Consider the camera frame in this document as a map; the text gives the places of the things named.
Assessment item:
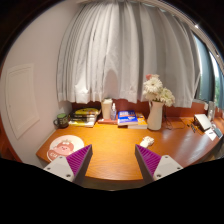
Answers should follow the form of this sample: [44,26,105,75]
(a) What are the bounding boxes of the white ceramic vase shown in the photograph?
[147,101,163,131]

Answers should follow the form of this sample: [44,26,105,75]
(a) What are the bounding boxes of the green mug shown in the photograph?
[53,113,69,129]

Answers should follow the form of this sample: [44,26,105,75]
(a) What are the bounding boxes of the stack of dark books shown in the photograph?
[69,108,101,127]

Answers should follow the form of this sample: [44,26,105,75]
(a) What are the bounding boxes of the white tilted device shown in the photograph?
[194,114,211,131]

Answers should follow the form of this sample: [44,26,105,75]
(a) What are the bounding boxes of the white and pink flowers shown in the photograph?
[143,74,175,107]

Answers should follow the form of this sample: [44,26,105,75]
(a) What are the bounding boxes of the black cable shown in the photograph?
[162,105,198,132]

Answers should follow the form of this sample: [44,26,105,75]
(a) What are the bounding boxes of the white plastic tumbler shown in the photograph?
[101,98,112,119]

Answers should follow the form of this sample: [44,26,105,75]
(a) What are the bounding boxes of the yellow book under blue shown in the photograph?
[128,112,147,129]

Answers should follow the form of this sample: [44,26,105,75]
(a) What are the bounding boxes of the red flat book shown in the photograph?
[98,119,118,125]

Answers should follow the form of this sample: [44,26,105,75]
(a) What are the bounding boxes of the round cartoon mouse pad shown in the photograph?
[47,135,84,161]

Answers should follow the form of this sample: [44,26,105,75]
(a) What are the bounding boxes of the small clear spray bottle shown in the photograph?
[110,103,117,120]

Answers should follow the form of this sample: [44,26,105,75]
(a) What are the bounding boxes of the white curtain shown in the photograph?
[57,1,200,108]

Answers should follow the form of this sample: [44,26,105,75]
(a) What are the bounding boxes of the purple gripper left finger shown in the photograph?
[44,145,93,185]

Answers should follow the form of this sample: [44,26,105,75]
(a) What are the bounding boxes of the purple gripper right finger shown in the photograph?
[135,145,182,182]

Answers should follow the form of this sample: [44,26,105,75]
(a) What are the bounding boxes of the white wall panel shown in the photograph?
[5,64,39,139]

